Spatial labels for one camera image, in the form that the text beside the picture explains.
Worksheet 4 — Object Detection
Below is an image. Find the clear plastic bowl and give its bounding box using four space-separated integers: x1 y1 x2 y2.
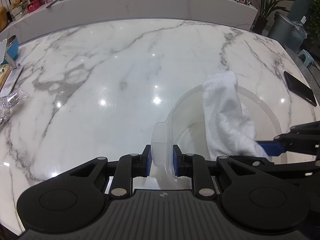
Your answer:
151 86 282 190

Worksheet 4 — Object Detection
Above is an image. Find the white cloth towel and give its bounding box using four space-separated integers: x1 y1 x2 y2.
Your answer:
202 71 269 160

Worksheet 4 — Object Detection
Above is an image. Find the blue metal-lined bowl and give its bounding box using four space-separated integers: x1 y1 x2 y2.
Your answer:
7 35 19 60

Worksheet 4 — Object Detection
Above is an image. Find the black smartphone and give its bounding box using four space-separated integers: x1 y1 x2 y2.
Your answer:
284 71 317 107

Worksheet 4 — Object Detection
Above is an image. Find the small grey step stool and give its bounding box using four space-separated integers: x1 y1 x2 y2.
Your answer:
298 49 314 67

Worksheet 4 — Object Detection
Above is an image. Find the grey trash bin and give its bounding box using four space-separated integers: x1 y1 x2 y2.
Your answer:
267 12 295 47

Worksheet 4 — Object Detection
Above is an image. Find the potted green plant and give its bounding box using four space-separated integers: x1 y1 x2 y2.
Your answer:
253 0 295 35

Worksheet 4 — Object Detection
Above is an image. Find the crumpled clear plastic bag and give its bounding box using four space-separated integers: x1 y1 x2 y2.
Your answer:
0 88 29 128

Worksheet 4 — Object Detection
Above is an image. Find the white tablet stand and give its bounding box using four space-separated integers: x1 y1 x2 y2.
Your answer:
1 38 23 98

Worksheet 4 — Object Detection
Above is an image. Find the wooden chopsticks box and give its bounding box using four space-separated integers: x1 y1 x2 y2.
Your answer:
0 64 11 90

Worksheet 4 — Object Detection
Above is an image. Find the red gift box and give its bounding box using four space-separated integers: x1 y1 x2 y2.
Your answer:
27 0 41 13

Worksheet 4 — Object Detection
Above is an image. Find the plush teddy bear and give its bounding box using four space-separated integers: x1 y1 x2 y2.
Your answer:
11 0 23 11

